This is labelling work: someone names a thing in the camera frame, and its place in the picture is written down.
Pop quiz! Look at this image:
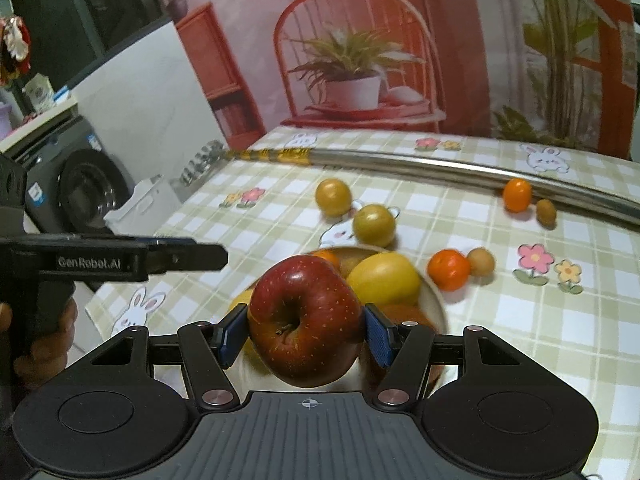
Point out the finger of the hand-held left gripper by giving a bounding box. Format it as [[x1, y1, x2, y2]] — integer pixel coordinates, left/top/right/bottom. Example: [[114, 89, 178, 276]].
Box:
[[25, 236, 228, 281]]

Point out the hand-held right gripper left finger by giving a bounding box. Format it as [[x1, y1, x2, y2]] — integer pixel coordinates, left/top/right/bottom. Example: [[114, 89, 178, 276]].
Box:
[[87, 304, 249, 411]]

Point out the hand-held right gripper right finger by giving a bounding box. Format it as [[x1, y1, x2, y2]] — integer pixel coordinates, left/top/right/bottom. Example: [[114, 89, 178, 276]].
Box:
[[364, 303, 526, 409]]

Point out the beige plate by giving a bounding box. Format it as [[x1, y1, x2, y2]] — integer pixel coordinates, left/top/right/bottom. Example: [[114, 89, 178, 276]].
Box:
[[235, 245, 448, 401]]

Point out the red apple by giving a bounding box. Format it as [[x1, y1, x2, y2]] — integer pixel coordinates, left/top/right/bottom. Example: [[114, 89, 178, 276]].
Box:
[[247, 255, 365, 388]]

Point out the orange tangerine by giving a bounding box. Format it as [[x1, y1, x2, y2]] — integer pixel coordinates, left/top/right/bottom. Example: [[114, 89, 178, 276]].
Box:
[[502, 178, 533, 212], [426, 249, 472, 292], [311, 250, 342, 270]]

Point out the person's left hand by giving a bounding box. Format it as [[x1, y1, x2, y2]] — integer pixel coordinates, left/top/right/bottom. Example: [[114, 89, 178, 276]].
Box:
[[14, 297, 79, 387]]

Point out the red-orange persimmon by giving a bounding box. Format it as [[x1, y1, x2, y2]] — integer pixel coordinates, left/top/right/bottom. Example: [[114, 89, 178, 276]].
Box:
[[382, 303, 431, 328]]

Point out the large yellow grapefruit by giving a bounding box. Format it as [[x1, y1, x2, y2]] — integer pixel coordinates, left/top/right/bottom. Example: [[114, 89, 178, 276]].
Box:
[[346, 252, 422, 307]]

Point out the white plastic basket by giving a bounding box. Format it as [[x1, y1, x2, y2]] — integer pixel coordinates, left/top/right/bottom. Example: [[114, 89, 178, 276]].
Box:
[[102, 174, 184, 241]]

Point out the grey washing machine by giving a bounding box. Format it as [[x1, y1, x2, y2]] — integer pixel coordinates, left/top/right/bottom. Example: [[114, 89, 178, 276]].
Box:
[[0, 110, 138, 293]]

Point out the yellow-green orange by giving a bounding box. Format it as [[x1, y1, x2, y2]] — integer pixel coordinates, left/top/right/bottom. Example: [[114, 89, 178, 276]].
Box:
[[352, 204, 397, 247], [315, 178, 352, 217]]

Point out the white detergent bag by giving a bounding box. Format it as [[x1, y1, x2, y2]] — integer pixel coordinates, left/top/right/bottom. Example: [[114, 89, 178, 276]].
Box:
[[22, 74, 56, 111]]

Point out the checked bunny tablecloth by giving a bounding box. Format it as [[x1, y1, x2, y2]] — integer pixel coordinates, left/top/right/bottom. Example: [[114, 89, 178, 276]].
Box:
[[85, 127, 640, 480]]

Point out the red hanging decoration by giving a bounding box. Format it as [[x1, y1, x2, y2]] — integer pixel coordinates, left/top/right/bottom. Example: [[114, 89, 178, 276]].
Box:
[[0, 16, 32, 87]]

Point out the steel pole with gold end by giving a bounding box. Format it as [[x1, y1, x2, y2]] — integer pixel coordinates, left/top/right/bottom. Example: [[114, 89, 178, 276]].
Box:
[[180, 141, 640, 231]]

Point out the dark window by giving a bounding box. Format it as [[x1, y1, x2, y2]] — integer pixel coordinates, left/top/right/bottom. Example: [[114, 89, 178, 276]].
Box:
[[0, 0, 168, 91]]

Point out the printed wall poster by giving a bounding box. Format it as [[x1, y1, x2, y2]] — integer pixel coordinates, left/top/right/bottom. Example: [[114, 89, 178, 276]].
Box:
[[150, 0, 640, 163]]

